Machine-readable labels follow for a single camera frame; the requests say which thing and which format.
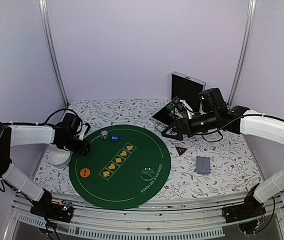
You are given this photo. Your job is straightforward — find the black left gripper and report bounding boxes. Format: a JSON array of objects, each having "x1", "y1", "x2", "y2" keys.
[{"x1": 61, "y1": 134, "x2": 89, "y2": 156}]

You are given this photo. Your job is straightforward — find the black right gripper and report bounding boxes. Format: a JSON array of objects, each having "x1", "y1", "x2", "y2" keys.
[{"x1": 162, "y1": 110, "x2": 219, "y2": 141}]

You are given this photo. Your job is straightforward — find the blue peach chip stack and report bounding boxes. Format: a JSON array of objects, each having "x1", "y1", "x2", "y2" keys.
[{"x1": 100, "y1": 130, "x2": 108, "y2": 140}]

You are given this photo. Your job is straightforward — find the orange big blind button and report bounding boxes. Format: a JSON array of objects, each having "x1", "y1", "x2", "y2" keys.
[{"x1": 80, "y1": 168, "x2": 91, "y2": 178}]

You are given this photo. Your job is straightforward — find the blue small blind button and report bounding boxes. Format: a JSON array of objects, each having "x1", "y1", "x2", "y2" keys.
[{"x1": 110, "y1": 135, "x2": 120, "y2": 143}]

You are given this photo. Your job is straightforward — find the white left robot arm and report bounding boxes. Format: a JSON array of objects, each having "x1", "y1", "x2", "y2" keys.
[{"x1": 0, "y1": 113, "x2": 90, "y2": 217}]

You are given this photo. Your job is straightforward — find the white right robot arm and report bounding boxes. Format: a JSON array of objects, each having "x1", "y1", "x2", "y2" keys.
[{"x1": 162, "y1": 88, "x2": 284, "y2": 218}]

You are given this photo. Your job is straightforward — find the triangular all in button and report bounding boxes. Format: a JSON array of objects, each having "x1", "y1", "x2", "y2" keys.
[{"x1": 175, "y1": 146, "x2": 188, "y2": 156}]

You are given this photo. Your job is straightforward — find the short green chip row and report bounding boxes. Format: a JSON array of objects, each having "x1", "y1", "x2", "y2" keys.
[{"x1": 166, "y1": 103, "x2": 175, "y2": 112}]

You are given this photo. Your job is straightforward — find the white ceramic bowl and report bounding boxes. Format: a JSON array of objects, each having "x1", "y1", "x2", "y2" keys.
[{"x1": 48, "y1": 147, "x2": 72, "y2": 168}]

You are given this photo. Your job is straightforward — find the aluminium poker chip case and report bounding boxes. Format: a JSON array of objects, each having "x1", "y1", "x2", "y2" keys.
[{"x1": 151, "y1": 71, "x2": 206, "y2": 132}]

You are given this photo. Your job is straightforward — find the green round poker mat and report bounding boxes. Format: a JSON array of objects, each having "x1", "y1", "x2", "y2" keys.
[{"x1": 69, "y1": 124, "x2": 171, "y2": 210}]

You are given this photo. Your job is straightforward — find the clear dealer button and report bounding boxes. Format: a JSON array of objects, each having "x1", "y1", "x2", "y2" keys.
[{"x1": 140, "y1": 168, "x2": 155, "y2": 182}]

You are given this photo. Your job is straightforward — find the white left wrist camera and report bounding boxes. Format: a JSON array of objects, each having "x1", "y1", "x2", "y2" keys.
[{"x1": 77, "y1": 122, "x2": 91, "y2": 140}]

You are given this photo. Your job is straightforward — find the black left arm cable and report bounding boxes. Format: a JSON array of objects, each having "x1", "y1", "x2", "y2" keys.
[{"x1": 0, "y1": 107, "x2": 82, "y2": 193}]

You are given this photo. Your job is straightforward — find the front aluminium rail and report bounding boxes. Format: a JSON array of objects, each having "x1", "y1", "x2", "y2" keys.
[{"x1": 4, "y1": 193, "x2": 284, "y2": 240}]

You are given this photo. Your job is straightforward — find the right aluminium frame post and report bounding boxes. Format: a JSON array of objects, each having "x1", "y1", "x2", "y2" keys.
[{"x1": 228, "y1": 0, "x2": 257, "y2": 107}]

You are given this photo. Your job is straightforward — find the aluminium frame post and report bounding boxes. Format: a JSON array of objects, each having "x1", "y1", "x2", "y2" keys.
[
  {"x1": 38, "y1": 0, "x2": 69, "y2": 106},
  {"x1": 228, "y1": 0, "x2": 257, "y2": 107}
]

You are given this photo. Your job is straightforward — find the left aluminium frame post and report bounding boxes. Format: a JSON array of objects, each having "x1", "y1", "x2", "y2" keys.
[{"x1": 38, "y1": 0, "x2": 69, "y2": 106}]

